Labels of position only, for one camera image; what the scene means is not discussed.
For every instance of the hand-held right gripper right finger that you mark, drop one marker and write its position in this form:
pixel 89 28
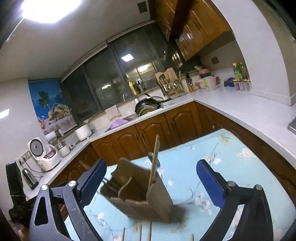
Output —
pixel 209 183

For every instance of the black wok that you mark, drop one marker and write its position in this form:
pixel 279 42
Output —
pixel 148 103

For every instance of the blue cloth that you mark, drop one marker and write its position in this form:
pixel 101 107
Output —
pixel 229 82

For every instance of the metal sink faucet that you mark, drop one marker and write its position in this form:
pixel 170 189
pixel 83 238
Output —
pixel 127 95

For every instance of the ceiling vent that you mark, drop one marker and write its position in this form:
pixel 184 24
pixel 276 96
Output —
pixel 142 6

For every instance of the fruit and palm wall poster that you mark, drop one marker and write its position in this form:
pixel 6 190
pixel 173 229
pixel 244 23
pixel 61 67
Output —
pixel 53 109

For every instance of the purple plastic lid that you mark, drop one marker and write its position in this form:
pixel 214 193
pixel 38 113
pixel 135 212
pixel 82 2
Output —
pixel 119 124

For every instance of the grey spray bottle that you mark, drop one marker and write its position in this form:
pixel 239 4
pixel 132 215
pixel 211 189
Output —
pixel 140 87

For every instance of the dark wall switch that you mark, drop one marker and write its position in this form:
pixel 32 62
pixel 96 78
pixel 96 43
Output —
pixel 215 60

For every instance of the row of small jars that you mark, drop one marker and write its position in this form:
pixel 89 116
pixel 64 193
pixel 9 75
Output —
pixel 241 85

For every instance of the gas stove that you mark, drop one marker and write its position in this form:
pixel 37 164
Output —
pixel 292 127

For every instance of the blue floral tablecloth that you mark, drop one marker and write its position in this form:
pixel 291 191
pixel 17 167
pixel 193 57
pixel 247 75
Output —
pixel 189 148

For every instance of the stack of pink containers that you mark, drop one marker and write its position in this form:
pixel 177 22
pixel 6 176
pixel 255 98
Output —
pixel 207 78

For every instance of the wooden wall cabinets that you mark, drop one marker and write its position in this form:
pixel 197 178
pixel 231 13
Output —
pixel 196 30

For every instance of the steel electric kettle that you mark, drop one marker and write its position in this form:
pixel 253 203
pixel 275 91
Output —
pixel 30 178

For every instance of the wooden knife block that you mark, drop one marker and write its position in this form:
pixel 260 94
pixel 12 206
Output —
pixel 189 83

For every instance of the wooden utensil holder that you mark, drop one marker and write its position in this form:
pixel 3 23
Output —
pixel 157 201

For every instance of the beige hanging towel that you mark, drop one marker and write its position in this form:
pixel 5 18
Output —
pixel 113 112

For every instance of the wooden base cabinets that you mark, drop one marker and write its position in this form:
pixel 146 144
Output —
pixel 143 134

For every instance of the yellow bottle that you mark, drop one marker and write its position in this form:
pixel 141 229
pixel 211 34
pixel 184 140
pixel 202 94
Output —
pixel 131 88

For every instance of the green drink bottle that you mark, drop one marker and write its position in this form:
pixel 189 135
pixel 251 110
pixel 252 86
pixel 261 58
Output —
pixel 236 71

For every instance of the ceiling light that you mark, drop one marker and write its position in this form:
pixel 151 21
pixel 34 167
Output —
pixel 50 9

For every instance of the wall power outlet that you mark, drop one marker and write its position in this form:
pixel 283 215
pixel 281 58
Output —
pixel 23 158

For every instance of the wooden kitchen tool rack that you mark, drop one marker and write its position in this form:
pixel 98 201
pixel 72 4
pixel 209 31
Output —
pixel 167 82

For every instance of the white kitchen countertop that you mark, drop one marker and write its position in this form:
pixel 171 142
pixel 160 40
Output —
pixel 254 111

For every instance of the dark kitchen window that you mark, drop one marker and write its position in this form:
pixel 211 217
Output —
pixel 111 76

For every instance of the white rice cooker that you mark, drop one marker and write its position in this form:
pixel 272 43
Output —
pixel 45 155

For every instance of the white pot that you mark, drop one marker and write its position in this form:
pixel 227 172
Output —
pixel 82 132

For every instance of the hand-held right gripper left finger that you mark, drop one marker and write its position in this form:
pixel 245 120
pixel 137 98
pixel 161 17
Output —
pixel 92 183

